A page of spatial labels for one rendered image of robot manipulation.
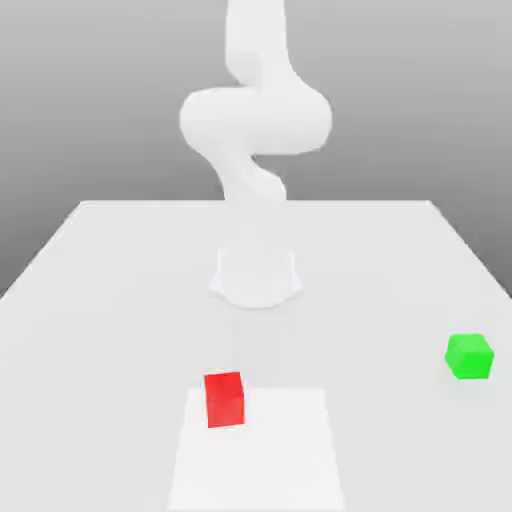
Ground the small red cube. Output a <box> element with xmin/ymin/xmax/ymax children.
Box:
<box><xmin>203</xmin><ymin>370</ymin><xmax>246</xmax><ymax>430</ymax></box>

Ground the small green cube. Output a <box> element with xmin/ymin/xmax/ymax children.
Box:
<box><xmin>444</xmin><ymin>332</ymin><xmax>496</xmax><ymax>381</ymax></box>

